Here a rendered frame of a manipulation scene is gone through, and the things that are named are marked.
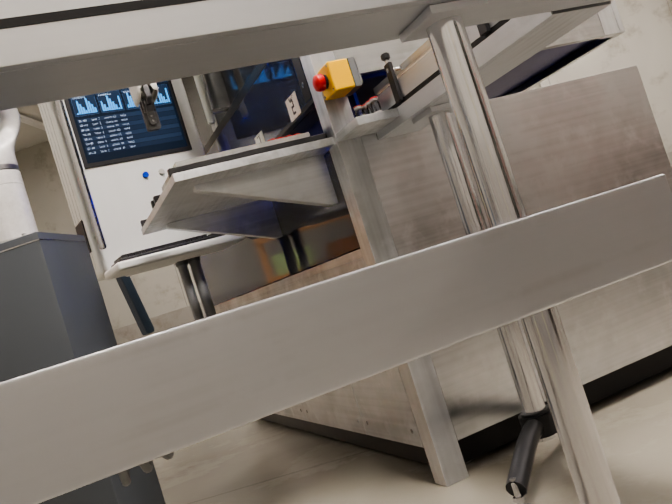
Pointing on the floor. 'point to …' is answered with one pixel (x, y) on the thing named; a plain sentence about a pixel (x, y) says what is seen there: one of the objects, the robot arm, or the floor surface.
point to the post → (436, 412)
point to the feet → (541, 427)
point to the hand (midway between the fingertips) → (152, 121)
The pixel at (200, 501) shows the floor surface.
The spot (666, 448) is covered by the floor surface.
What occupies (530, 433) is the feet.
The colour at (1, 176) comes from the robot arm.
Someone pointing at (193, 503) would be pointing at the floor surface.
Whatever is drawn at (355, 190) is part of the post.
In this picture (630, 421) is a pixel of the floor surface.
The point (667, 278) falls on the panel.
